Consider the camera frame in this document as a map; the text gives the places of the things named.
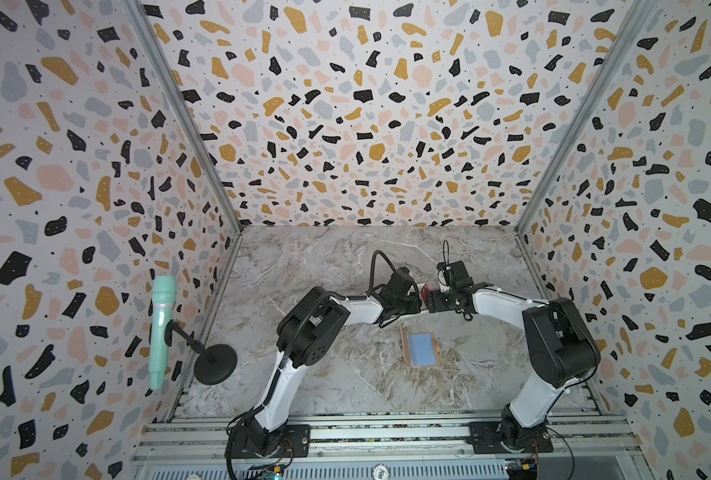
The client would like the tan leather card holder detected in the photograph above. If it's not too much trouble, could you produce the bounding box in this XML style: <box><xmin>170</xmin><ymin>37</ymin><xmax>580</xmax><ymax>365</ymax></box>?
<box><xmin>401</xmin><ymin>327</ymin><xmax>441</xmax><ymax>368</ymax></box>

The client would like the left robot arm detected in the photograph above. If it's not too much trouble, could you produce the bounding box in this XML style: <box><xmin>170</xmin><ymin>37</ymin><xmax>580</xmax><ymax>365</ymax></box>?
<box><xmin>225</xmin><ymin>267</ymin><xmax>423</xmax><ymax>459</ymax></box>

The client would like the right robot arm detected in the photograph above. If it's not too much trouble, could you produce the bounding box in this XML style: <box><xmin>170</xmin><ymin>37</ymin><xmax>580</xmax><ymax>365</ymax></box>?
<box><xmin>423</xmin><ymin>261</ymin><xmax>601</xmax><ymax>449</ymax></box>

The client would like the red card stack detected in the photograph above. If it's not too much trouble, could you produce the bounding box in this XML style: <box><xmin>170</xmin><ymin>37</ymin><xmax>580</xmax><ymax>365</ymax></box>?
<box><xmin>421</xmin><ymin>281</ymin><xmax>439</xmax><ymax>296</ymax></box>

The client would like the mint green microphone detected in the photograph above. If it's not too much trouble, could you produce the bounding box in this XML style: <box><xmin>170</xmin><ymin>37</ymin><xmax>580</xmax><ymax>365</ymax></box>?
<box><xmin>148</xmin><ymin>275</ymin><xmax>177</xmax><ymax>391</ymax></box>

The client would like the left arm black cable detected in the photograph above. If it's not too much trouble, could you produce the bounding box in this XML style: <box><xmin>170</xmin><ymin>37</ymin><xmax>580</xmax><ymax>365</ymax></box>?
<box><xmin>366</xmin><ymin>250</ymin><xmax>399</xmax><ymax>295</ymax></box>

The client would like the aluminium mounting rail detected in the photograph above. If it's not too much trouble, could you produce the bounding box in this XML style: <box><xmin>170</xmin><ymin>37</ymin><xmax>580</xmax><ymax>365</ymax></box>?
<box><xmin>131</xmin><ymin>410</ymin><xmax>653</xmax><ymax>479</ymax></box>

